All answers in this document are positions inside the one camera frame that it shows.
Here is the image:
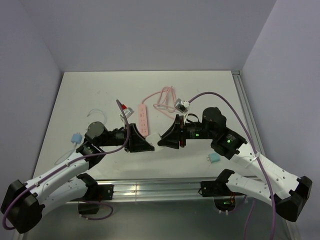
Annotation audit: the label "pink power strip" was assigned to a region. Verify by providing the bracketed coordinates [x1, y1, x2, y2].
[138, 103, 149, 137]

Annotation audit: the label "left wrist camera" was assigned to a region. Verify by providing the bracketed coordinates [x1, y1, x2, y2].
[119, 104, 134, 121]

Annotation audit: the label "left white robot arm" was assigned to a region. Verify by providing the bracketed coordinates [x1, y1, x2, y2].
[0, 121, 155, 234]

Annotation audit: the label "blue plug adapter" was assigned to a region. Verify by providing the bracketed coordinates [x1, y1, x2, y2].
[70, 132, 83, 145]

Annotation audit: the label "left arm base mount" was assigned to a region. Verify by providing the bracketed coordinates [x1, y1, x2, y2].
[78, 184, 114, 216]

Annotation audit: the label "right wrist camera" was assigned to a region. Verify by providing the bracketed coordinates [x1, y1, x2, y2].
[174, 98, 190, 114]

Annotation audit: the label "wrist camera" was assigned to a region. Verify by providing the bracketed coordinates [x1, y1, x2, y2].
[119, 104, 134, 121]
[174, 98, 190, 114]

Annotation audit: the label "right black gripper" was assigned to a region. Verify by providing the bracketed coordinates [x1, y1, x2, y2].
[157, 114, 216, 149]

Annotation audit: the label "pink power strip cable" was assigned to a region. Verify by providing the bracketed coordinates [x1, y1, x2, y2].
[141, 85, 183, 118]

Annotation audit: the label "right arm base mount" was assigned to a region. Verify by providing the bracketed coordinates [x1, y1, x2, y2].
[198, 180, 243, 212]

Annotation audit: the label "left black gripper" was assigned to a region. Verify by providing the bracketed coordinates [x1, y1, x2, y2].
[98, 123, 154, 153]

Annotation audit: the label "teal plug adapter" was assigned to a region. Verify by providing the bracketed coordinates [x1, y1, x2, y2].
[207, 152, 221, 165]

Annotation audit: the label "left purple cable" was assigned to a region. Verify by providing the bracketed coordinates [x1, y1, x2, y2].
[1, 99, 132, 230]

